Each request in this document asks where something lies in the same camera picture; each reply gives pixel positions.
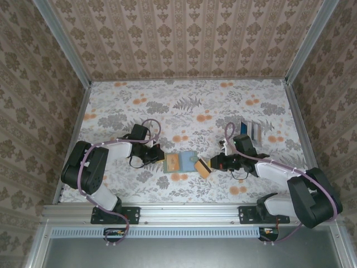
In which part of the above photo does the tan magnetic stripe card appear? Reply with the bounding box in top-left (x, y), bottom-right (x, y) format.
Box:
top-left (194, 158), bottom-right (213, 180)

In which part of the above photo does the aluminium frame post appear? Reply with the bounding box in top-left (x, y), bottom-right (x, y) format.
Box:
top-left (32, 0), bottom-right (93, 87)
top-left (284, 0), bottom-right (340, 84)

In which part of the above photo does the aluminium side rail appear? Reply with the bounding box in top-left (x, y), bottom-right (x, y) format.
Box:
top-left (284, 80), bottom-right (330, 203)
top-left (54, 82), bottom-right (92, 204)

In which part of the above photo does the floral patterned table cover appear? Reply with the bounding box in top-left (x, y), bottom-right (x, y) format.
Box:
top-left (60, 79), bottom-right (320, 204)

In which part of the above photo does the aluminium mounting rail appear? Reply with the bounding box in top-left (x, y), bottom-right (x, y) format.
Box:
top-left (41, 203), bottom-right (340, 226)

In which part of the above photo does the black controller board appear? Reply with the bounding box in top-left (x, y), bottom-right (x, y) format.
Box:
top-left (103, 227), bottom-right (127, 242)
top-left (258, 226), bottom-right (279, 241)

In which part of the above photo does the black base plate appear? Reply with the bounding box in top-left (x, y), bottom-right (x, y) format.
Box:
top-left (90, 205), bottom-right (140, 226)
top-left (238, 205), bottom-right (291, 225)

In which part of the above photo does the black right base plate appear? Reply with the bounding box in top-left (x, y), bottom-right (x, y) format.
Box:
top-left (238, 205), bottom-right (291, 225)

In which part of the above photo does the grey metal shelf sheet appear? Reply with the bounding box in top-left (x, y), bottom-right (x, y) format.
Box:
top-left (41, 226), bottom-right (344, 268)

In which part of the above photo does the clear acrylic card stand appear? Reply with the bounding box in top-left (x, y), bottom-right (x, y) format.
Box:
top-left (239, 119), bottom-right (265, 148)

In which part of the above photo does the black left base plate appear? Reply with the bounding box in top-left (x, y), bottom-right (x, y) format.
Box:
top-left (90, 205), bottom-right (140, 226)

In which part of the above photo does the grey slotted cable duct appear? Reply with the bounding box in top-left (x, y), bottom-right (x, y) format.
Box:
top-left (51, 226), bottom-right (262, 238)

